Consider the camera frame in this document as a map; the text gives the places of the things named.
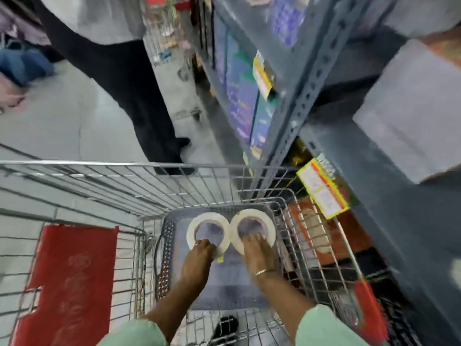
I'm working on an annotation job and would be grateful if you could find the grey metal shelf rack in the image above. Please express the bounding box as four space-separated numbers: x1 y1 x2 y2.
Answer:
191 0 461 346

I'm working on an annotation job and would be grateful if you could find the red cart handle end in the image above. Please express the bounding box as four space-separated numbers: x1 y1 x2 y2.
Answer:
354 278 389 343

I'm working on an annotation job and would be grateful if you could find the person's left forearm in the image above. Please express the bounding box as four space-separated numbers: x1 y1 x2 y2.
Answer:
142 279 206 343

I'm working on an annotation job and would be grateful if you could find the yellow red shelf price tag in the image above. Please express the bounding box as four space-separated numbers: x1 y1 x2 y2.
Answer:
296 158 350 220

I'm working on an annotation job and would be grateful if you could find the grey floor mat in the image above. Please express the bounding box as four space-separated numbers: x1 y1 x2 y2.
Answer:
155 204 286 311

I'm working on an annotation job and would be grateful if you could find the person's right hand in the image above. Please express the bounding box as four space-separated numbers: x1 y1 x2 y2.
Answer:
242 232 278 277

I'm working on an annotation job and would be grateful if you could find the red cart seat flap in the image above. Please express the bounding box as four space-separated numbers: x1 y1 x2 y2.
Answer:
11 224 120 346

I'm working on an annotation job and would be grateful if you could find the light green sleeve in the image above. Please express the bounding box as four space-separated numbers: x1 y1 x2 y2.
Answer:
295 304 371 346
97 319 169 346

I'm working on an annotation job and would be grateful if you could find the grey cardboard box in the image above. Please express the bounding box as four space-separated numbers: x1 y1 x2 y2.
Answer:
352 39 461 185

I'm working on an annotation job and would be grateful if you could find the person's left hand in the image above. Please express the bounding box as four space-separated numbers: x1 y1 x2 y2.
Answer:
180 239 217 286

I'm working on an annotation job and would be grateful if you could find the metal wire shopping cart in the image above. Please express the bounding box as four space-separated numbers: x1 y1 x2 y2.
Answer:
0 160 390 346

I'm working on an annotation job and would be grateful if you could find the person's black shoe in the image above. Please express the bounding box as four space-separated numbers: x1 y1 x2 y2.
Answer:
211 315 239 346

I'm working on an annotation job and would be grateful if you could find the blue cloth bundle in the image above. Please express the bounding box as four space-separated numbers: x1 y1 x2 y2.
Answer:
0 39 55 87

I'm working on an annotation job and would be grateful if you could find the background wire shopping cart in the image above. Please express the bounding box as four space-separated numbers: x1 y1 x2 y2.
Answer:
143 0 203 121

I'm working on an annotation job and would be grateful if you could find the person's right forearm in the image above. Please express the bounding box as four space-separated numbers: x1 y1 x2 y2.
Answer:
255 272 317 323

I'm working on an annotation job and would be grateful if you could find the purple printed packet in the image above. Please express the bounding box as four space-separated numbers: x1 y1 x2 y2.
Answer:
269 0 307 48

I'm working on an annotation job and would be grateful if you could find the orange product packet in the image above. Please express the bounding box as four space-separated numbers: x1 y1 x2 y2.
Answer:
288 198 372 268

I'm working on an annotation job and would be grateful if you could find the white tape roll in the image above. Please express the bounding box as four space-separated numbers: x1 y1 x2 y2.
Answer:
229 209 277 255
186 212 231 259

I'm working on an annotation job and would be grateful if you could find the blue purple product box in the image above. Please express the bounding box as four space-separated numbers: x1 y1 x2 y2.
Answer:
212 14 279 152

